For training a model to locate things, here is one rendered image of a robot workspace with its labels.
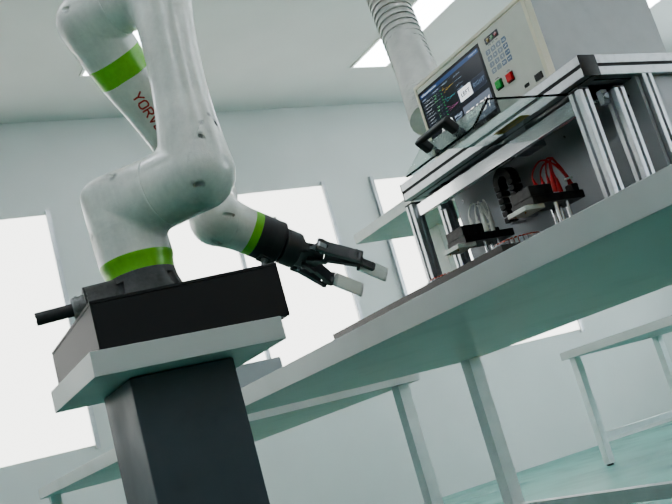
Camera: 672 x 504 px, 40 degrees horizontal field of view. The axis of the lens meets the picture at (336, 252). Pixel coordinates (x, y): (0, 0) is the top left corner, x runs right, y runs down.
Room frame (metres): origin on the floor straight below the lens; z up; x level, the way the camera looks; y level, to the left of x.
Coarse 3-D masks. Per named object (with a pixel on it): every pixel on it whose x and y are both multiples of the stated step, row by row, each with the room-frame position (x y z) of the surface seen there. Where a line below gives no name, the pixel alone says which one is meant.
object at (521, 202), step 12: (528, 192) 1.84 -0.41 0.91; (540, 192) 1.85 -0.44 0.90; (552, 192) 1.87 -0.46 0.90; (564, 192) 1.88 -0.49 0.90; (576, 192) 1.90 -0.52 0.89; (516, 204) 1.88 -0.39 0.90; (528, 204) 1.85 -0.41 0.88; (540, 204) 1.85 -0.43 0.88; (552, 204) 1.90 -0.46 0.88; (564, 204) 1.93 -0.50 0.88; (516, 216) 1.87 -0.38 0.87; (528, 216) 1.90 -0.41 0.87; (564, 216) 1.91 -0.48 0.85
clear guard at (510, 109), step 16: (528, 96) 1.71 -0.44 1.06; (544, 96) 1.74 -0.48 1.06; (560, 96) 1.76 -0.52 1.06; (480, 112) 1.65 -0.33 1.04; (496, 112) 1.75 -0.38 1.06; (512, 112) 1.78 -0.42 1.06; (528, 112) 1.81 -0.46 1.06; (544, 112) 1.84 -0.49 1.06; (464, 128) 1.67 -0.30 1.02; (480, 128) 1.82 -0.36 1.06; (496, 128) 1.85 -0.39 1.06; (512, 128) 1.88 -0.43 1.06; (528, 128) 1.92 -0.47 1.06; (448, 144) 1.70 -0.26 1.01; (464, 144) 1.90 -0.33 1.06; (480, 144) 1.94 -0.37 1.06; (496, 144) 1.97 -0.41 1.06; (416, 160) 1.83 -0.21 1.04
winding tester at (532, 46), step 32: (544, 0) 1.85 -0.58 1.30; (576, 0) 1.90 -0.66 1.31; (608, 0) 1.95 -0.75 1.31; (640, 0) 2.01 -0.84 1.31; (480, 32) 1.94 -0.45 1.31; (512, 32) 1.87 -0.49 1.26; (544, 32) 1.83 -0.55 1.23; (576, 32) 1.88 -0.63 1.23; (608, 32) 1.93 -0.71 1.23; (640, 32) 1.99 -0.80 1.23; (448, 64) 2.06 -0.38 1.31; (512, 64) 1.89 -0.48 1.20; (544, 64) 1.82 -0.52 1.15; (416, 96) 2.18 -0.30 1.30; (512, 96) 1.92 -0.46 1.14
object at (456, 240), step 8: (472, 224) 2.06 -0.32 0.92; (480, 224) 2.07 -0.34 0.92; (456, 232) 2.06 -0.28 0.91; (464, 232) 2.05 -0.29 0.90; (472, 232) 2.06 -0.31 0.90; (480, 232) 2.07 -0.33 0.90; (488, 232) 2.08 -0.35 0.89; (496, 232) 2.09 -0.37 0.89; (504, 232) 2.10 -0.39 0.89; (512, 232) 2.11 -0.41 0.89; (448, 240) 2.09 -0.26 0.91; (456, 240) 2.07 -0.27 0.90; (464, 240) 2.05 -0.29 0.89; (472, 240) 2.05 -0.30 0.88; (480, 240) 2.07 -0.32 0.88; (488, 240) 2.10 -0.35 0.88; (496, 240) 2.10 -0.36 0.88; (448, 248) 2.10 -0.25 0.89; (456, 248) 2.04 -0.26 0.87; (464, 248) 2.06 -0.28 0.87
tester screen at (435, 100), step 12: (468, 60) 2.00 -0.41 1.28; (480, 60) 1.97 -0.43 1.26; (456, 72) 2.04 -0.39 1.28; (468, 72) 2.01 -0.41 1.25; (480, 72) 1.98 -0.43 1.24; (444, 84) 2.09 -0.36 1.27; (456, 84) 2.05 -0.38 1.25; (420, 96) 2.17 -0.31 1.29; (432, 96) 2.14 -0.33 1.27; (444, 96) 2.10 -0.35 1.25; (456, 96) 2.06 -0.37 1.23; (492, 96) 1.97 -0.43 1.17; (432, 108) 2.15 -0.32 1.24; (444, 108) 2.11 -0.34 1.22; (456, 108) 2.08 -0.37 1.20; (432, 120) 2.16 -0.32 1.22; (456, 120) 2.09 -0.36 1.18
